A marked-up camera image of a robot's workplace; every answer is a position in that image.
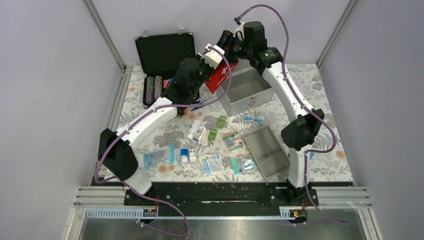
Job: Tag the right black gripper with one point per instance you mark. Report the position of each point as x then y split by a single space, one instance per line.
226 39

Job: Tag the red first aid pouch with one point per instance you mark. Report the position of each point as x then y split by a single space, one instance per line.
219 75

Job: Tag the blue white small packet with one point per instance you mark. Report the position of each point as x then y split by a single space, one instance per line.
254 119

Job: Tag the blue white wipes pack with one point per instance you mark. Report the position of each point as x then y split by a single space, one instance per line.
163 155

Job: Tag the blue plastic tweezers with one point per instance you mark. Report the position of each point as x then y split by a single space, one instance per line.
200 105

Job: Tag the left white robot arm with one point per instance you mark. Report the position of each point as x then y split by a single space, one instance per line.
116 147

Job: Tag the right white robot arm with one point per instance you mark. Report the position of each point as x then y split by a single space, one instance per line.
249 42

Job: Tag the grey metal medicine box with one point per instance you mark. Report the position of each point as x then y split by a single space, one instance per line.
247 90

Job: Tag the white tube bottle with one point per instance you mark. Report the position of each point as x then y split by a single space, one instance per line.
193 129

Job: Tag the black poker chip case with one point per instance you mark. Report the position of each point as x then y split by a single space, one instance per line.
161 55

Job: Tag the green small box upper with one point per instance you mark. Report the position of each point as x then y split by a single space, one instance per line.
222 120

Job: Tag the green small box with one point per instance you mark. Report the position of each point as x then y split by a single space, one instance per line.
222 120
212 134

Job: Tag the green small box lower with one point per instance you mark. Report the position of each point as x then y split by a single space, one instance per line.
212 134

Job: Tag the white blue pill bottle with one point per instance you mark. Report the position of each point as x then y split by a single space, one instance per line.
184 156

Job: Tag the small white pill bottle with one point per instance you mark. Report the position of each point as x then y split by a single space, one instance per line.
192 155

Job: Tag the white gauze sachet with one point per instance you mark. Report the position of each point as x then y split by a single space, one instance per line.
212 164

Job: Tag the clear bag with teal strip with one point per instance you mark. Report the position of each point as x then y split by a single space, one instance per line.
242 164

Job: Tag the grey plastic divider tray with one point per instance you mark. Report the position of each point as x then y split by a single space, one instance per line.
269 156

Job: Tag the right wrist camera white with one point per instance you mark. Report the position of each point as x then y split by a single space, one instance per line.
239 32

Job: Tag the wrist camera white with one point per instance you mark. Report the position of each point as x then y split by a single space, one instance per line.
213 55
239 32

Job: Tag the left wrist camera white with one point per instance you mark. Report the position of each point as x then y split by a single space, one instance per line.
213 55

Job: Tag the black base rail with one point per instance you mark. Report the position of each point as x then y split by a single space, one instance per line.
223 199

